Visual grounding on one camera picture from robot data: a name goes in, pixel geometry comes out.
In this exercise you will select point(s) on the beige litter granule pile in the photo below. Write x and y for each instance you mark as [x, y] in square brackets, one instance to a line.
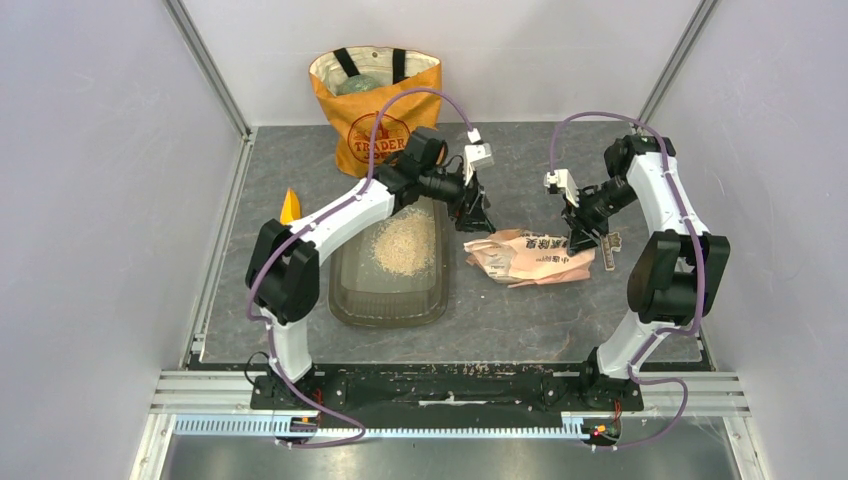
[404, 245]

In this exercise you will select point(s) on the left aluminium corner post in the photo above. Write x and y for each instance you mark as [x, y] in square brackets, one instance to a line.
[202, 56]

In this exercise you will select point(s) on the green bundle inside bag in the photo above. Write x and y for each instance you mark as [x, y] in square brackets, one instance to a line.
[358, 84]

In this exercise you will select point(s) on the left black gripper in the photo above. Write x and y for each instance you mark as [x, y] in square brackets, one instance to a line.
[473, 218]

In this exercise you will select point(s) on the orange plastic scoop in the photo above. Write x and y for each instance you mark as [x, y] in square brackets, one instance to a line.
[291, 209]

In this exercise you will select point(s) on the orange Trader Joe's bag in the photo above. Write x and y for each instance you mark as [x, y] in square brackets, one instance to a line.
[354, 116]

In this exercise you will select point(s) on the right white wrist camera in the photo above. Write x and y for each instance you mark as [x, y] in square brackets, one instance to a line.
[561, 182]

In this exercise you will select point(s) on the right aluminium corner post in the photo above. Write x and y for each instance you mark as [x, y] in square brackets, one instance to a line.
[688, 39]

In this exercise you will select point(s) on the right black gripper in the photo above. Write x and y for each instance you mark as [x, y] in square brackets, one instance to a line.
[582, 217]

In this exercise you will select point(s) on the grey translucent litter box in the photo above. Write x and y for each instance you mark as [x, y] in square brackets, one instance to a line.
[362, 294]

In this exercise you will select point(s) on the torn bag top strip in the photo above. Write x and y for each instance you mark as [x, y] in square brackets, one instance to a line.
[610, 244]

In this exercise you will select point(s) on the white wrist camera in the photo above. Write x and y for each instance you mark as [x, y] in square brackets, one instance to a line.
[561, 182]
[477, 155]

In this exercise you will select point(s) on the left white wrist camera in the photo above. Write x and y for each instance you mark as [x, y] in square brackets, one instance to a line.
[477, 155]

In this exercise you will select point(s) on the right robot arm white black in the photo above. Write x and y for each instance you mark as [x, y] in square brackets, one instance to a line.
[673, 283]

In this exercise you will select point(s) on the pink litter bag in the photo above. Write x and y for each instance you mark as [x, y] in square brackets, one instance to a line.
[519, 257]

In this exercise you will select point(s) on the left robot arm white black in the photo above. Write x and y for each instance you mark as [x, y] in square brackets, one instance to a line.
[283, 274]

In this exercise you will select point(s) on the aluminium corner post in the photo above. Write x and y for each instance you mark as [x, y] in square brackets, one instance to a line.
[688, 39]
[202, 56]

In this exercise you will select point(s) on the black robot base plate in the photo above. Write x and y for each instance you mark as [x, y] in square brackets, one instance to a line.
[445, 396]

